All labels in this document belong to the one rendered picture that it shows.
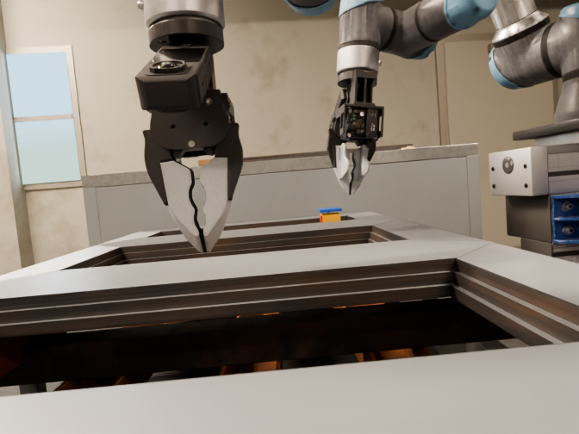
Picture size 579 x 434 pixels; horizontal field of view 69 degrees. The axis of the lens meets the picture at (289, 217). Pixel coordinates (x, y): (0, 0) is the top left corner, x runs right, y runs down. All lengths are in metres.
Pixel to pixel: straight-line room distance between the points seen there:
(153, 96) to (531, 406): 0.29
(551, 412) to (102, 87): 3.88
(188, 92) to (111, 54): 3.69
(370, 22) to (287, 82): 3.03
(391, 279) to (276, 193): 0.92
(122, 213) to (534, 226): 1.16
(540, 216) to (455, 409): 0.75
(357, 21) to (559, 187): 0.48
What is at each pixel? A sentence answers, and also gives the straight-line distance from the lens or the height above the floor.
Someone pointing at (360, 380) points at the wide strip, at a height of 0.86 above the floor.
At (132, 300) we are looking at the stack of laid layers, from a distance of 0.53.
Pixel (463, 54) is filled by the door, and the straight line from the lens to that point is 4.28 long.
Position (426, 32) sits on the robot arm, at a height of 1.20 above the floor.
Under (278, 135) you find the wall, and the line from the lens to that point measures 3.73.
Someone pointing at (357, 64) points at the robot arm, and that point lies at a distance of 0.79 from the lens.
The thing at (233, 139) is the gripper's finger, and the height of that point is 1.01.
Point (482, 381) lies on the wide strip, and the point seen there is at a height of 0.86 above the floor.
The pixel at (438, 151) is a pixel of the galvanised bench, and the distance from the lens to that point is 1.50.
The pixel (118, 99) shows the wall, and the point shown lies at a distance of 3.91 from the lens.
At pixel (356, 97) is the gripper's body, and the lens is 0.75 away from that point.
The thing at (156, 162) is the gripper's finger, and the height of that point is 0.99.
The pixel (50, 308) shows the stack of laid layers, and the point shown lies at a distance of 0.57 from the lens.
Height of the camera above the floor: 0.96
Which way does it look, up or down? 4 degrees down
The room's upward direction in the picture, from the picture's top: 5 degrees counter-clockwise
